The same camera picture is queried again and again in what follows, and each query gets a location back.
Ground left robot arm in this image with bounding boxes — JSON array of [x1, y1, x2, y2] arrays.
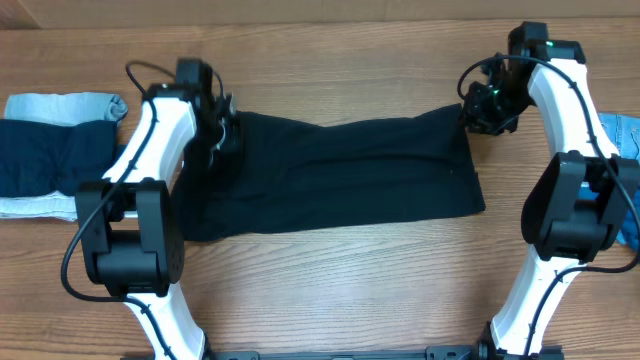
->
[[60, 58, 242, 359]]

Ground folded navy garment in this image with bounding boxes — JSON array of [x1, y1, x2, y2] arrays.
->
[[1, 119, 118, 198]]

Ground folded light grey garment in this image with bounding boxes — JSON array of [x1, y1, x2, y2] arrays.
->
[[1, 92, 128, 221]]

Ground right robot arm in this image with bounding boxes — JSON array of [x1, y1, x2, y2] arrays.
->
[[453, 21, 639, 359]]

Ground light blue denim jeans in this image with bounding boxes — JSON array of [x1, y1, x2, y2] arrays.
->
[[599, 113, 639, 160]]

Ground black polo shirt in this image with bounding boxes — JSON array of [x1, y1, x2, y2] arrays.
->
[[171, 104, 485, 242]]

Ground dark blue garment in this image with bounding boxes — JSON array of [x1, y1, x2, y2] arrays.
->
[[579, 184, 639, 252]]

